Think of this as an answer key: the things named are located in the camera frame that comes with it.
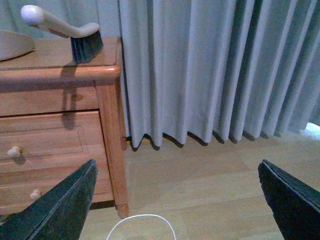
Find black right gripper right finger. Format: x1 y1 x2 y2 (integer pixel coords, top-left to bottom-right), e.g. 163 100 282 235
258 159 320 240

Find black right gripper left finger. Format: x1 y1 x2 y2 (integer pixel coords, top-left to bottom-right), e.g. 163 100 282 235
0 159 97 240

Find beige plastic dustpan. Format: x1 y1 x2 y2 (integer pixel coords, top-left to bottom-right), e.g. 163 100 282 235
0 30 36 61

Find lower wooden drawer knob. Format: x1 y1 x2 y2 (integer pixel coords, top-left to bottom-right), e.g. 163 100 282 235
29 189 42 201

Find wooden drawer knob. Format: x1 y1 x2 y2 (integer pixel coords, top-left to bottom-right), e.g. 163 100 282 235
7 146 22 159
29 189 42 201

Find upper wooden drawer knob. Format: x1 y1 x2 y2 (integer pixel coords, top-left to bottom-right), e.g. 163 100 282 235
7 146 22 159

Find wooden nightstand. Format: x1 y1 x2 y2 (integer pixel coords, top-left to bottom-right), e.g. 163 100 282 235
0 36 129 218

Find light grey curtain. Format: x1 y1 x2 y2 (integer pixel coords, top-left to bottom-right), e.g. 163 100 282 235
0 0 320 148

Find beige hand brush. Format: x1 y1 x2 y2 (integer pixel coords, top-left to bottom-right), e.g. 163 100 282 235
20 5 104 64

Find white cable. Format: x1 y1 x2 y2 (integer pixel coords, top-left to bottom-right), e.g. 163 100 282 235
106 214 177 240

